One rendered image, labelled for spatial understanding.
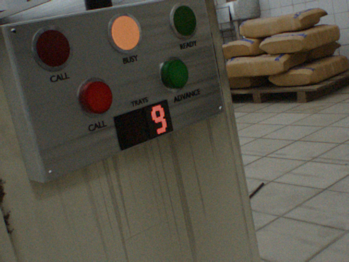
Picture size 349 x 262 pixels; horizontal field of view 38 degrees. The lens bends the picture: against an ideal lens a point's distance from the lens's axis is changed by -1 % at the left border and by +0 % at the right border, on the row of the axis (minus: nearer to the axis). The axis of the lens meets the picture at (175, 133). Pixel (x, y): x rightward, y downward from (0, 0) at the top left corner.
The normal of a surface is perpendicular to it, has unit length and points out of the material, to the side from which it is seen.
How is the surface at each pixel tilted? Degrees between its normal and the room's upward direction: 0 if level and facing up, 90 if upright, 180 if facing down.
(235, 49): 101
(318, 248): 0
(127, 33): 90
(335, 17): 90
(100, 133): 90
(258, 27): 90
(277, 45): 115
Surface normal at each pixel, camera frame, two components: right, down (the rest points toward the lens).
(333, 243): -0.20, -0.96
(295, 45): -0.65, 0.50
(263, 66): -0.71, 0.29
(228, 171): 0.65, 0.04
